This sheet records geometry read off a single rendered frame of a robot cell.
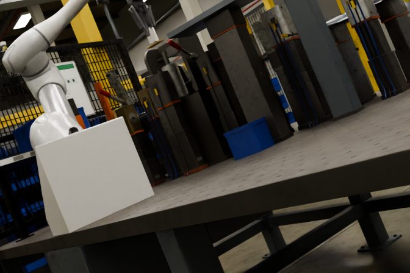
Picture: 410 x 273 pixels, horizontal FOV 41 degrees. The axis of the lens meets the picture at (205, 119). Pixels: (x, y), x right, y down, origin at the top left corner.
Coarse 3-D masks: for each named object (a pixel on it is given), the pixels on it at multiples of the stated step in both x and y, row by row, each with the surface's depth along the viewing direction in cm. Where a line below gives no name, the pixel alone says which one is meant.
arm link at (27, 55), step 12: (24, 36) 218; (36, 36) 218; (12, 48) 216; (24, 48) 216; (36, 48) 218; (12, 60) 215; (24, 60) 216; (36, 60) 219; (48, 60) 225; (12, 72) 218; (24, 72) 220; (36, 72) 221
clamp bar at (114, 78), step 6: (108, 72) 231; (114, 72) 232; (108, 78) 232; (114, 78) 231; (114, 84) 232; (120, 84) 232; (114, 90) 233; (120, 90) 231; (120, 96) 232; (126, 96) 232; (126, 102) 232
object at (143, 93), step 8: (144, 88) 215; (144, 96) 216; (144, 104) 217; (152, 104) 215; (152, 112) 215; (152, 120) 215; (160, 128) 216; (160, 136) 216; (160, 144) 217; (168, 144) 215; (168, 152) 214; (168, 160) 215; (176, 160) 214; (176, 168) 215; (176, 176) 212
